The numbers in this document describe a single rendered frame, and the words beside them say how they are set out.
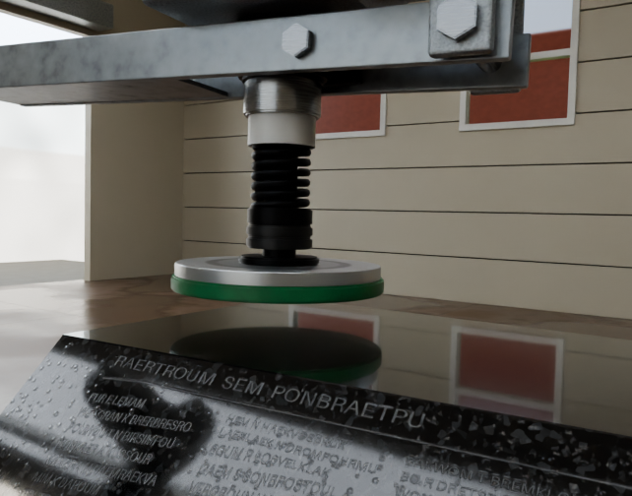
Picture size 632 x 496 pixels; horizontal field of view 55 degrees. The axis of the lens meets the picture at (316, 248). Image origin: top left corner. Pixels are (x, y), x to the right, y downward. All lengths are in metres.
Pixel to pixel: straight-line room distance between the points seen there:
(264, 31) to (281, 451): 0.38
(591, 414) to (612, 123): 6.31
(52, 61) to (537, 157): 6.21
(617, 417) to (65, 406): 0.38
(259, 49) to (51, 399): 0.35
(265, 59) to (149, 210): 8.40
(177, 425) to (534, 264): 6.38
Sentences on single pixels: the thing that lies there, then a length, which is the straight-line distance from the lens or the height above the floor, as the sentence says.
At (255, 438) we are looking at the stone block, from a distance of 0.41.
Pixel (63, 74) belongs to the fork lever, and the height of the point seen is 1.06.
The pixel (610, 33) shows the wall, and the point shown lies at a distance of 6.85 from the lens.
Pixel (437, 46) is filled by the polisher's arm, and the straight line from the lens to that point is 0.51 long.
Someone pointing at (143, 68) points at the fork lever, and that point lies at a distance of 0.68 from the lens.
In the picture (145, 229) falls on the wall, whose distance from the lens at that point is 8.93.
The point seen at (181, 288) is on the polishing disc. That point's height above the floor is 0.84.
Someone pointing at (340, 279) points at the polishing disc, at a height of 0.85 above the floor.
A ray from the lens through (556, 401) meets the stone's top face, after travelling 0.41.
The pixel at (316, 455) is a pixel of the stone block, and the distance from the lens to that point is 0.38.
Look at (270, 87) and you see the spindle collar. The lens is 0.62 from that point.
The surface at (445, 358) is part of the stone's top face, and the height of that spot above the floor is 0.80.
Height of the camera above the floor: 0.91
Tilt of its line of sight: 3 degrees down
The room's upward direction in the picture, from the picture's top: 1 degrees clockwise
